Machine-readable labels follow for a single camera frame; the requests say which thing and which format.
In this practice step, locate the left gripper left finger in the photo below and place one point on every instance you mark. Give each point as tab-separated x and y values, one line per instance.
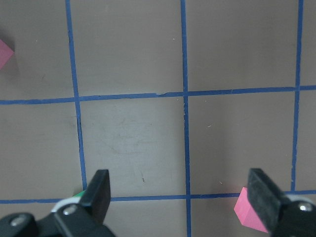
80	216

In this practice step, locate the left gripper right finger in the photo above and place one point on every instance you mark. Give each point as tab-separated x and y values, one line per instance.
281	214

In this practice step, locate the green foam cube far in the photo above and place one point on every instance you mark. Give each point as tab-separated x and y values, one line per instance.
78	195

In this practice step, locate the pink foam cube centre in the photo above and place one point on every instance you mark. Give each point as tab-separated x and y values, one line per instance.
246	214

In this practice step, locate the pink foam cube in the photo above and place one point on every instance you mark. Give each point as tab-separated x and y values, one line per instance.
5	53
246	214

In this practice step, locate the pink foam cube near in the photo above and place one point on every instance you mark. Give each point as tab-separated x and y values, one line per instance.
5	53

